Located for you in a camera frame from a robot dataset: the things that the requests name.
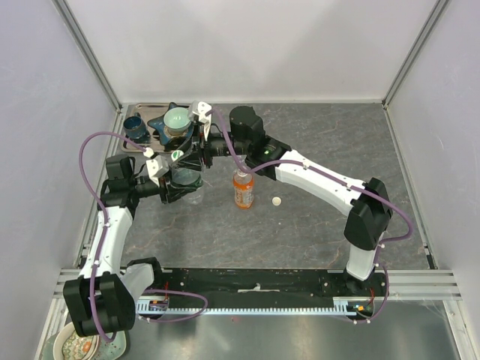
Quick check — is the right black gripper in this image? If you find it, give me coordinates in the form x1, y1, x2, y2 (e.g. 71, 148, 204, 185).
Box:
172, 121, 250, 173

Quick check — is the clear green-label water bottle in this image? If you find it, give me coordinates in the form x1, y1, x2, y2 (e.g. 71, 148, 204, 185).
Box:
172, 165, 204, 205

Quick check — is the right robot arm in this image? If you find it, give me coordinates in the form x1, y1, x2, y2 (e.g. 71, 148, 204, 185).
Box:
164, 102, 392, 296

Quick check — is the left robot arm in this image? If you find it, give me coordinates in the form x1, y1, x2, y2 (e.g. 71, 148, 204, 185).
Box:
63, 155, 174, 341

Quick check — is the orange drink bottle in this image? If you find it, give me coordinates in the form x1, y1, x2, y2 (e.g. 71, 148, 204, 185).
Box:
232, 169, 254, 209

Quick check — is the pale green bowl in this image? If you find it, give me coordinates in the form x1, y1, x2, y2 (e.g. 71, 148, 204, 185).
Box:
163, 107, 191, 135

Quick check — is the blue star-shaped dish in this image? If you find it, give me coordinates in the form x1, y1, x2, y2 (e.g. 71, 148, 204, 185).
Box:
147, 102, 194, 150

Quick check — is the steel tray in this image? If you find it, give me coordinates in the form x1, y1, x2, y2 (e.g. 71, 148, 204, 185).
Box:
119, 103, 213, 155

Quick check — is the dark blue cup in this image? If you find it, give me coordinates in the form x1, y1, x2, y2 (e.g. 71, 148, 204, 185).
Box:
123, 112, 151, 143

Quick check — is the green square plate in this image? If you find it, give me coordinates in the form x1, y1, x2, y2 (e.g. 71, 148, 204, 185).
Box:
40, 332, 128, 360

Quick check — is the patterned ceramic bowl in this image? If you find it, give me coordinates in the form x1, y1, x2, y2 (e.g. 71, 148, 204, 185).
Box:
52, 322, 100, 360

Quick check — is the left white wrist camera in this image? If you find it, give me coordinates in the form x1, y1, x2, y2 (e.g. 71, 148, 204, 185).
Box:
143, 147, 170, 187

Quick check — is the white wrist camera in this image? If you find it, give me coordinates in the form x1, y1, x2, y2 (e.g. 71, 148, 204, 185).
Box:
143, 147, 170, 187
187, 100, 212, 137

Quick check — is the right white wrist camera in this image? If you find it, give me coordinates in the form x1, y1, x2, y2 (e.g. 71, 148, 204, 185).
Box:
187, 100, 212, 137

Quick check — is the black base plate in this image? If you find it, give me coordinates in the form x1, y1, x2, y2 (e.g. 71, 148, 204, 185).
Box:
151, 268, 386, 310

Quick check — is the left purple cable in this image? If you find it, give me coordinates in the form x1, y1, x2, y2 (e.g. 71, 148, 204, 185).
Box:
78, 130, 209, 344

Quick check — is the purple cable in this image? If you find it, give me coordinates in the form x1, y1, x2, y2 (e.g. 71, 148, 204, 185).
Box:
208, 109, 414, 326
78, 130, 209, 344

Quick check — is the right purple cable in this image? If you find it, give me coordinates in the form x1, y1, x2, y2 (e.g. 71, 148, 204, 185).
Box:
208, 109, 414, 326

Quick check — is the left aluminium frame post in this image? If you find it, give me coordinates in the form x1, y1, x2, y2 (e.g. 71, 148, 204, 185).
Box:
52, 0, 122, 113

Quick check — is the aluminium frame post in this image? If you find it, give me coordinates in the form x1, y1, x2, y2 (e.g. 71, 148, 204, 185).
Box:
52, 0, 122, 113
382, 0, 450, 110

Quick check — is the slotted cable duct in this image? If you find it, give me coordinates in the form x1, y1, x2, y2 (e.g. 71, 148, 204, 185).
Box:
134, 296, 387, 315

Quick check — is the right aluminium frame post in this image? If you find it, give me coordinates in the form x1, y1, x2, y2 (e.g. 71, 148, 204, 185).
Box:
382, 0, 450, 110

